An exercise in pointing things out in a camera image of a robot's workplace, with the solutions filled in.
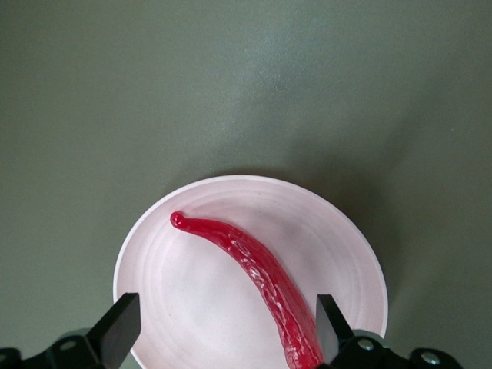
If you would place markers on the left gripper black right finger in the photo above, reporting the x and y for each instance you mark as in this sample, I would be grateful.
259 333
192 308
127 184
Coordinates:
330 330

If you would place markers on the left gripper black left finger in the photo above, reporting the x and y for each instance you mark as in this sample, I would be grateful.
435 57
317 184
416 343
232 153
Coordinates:
119 326

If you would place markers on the pink round plate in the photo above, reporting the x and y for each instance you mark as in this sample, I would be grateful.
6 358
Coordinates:
200 307

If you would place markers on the red chili pepper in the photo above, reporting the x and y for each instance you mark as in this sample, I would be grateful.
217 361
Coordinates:
261 269

